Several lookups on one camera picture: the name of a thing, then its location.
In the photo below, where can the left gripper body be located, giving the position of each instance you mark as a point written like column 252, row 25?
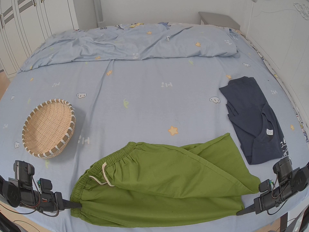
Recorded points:
column 48, row 202

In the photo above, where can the dark blue T-shirt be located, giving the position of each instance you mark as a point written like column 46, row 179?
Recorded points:
column 251, row 110

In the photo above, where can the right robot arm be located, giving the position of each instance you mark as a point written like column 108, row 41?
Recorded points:
column 299, row 177

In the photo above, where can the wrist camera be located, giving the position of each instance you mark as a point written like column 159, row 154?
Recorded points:
column 45, row 184
column 263, row 186

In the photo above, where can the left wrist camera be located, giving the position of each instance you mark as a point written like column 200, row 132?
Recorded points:
column 45, row 184

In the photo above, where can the pale blue quilt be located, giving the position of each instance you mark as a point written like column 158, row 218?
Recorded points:
column 144, row 45

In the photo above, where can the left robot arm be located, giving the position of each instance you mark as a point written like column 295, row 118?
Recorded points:
column 14, row 192

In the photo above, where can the grey bedside table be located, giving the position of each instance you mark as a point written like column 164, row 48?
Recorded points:
column 217, row 19

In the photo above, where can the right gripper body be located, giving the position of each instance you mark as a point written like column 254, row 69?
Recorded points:
column 268, row 200

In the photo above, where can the round woven basket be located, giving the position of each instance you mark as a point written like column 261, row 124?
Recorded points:
column 45, row 127

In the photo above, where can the white wardrobe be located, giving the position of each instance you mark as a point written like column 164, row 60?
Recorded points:
column 24, row 20

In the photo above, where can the green shorts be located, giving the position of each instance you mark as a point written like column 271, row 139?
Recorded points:
column 169, row 185

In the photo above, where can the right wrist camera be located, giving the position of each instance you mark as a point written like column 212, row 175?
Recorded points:
column 263, row 186

